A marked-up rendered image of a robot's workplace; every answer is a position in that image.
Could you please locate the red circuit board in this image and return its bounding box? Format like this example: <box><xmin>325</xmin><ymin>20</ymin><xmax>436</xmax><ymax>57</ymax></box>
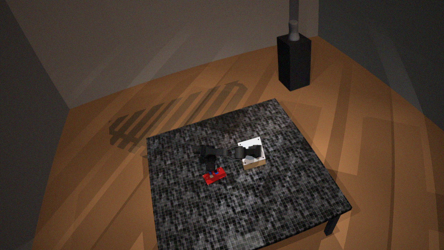
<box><xmin>203</xmin><ymin>167</ymin><xmax>227</xmax><ymax>185</ymax></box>

